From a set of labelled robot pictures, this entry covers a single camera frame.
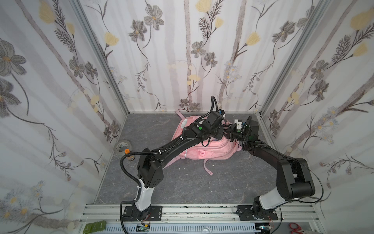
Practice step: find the green connector block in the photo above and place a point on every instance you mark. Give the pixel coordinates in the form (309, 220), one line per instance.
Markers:
(94, 227)

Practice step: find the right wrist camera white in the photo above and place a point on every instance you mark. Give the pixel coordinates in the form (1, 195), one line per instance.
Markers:
(239, 124)

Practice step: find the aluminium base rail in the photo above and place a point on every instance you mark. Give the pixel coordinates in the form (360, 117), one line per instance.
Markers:
(205, 218)

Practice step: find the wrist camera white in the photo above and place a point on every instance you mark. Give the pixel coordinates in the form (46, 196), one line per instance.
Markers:
(239, 124)
(221, 112)

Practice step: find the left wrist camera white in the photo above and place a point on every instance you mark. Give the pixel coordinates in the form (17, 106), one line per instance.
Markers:
(221, 112)

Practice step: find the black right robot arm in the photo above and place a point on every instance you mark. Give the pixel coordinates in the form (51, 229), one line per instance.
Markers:
(293, 176)

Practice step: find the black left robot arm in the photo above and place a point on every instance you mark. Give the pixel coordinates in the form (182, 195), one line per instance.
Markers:
(211, 120)

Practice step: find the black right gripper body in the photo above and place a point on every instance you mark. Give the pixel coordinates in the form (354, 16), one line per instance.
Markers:
(234, 133)

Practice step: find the orange cap brown bottle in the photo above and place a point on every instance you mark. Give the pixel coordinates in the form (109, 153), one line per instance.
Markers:
(129, 158)

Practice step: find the white tape roll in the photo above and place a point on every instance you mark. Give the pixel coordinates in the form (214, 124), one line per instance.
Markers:
(122, 145)

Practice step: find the red handled scissors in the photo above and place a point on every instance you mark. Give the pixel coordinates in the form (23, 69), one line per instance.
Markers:
(295, 228)

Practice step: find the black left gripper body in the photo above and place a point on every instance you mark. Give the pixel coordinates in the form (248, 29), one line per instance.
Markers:
(220, 128)

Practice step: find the pink student backpack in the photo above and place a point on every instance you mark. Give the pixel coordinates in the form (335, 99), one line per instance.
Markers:
(216, 149)

